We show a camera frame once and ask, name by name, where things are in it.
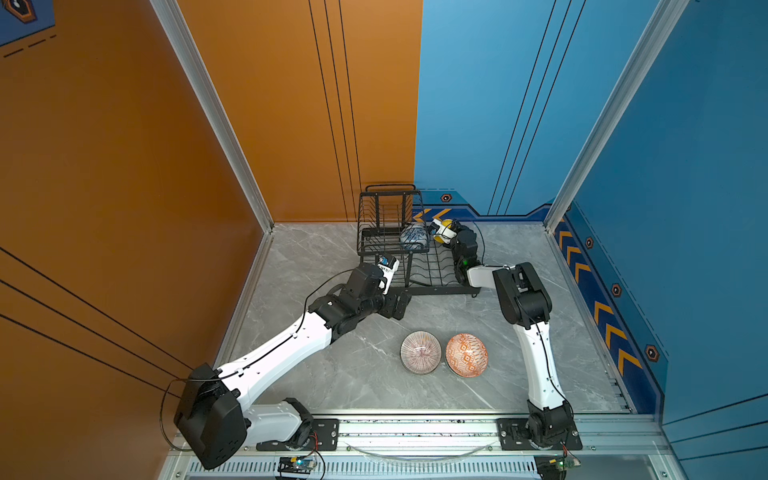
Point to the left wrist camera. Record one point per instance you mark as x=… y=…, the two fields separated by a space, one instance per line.
x=389 y=265

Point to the green circuit board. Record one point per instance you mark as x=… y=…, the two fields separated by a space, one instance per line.
x=555 y=468
x=297 y=467

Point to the right aluminium corner post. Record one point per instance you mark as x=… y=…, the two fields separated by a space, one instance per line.
x=653 y=38

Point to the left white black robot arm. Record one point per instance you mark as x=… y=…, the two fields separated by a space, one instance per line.
x=218 y=414

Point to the orange patterned bowl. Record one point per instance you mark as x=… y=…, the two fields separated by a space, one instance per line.
x=466 y=355

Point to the left green circuit board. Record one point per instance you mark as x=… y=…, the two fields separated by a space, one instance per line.
x=297 y=467

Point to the aluminium front rail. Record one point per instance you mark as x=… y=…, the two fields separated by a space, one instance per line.
x=453 y=445

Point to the aluminium corner post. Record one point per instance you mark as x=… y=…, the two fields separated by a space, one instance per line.
x=178 y=33
x=653 y=38

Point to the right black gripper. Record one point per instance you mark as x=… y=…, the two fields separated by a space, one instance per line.
x=460 y=230

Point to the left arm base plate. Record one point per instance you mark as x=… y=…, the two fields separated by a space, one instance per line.
x=321 y=434

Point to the blue white floral bowl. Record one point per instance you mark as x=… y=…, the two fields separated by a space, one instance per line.
x=414 y=237

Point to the pink striped bowl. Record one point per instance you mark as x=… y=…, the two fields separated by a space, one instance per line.
x=421 y=352

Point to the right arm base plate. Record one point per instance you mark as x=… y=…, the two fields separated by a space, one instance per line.
x=514 y=435

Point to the left aluminium corner post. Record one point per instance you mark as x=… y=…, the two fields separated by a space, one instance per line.
x=178 y=33

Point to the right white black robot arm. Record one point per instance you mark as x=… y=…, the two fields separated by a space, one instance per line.
x=526 y=306

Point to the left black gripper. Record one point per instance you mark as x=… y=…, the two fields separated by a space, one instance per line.
x=389 y=310

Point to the black wire dish rack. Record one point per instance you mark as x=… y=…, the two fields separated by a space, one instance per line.
x=435 y=252

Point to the right green circuit board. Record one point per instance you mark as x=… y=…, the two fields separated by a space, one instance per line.
x=555 y=468

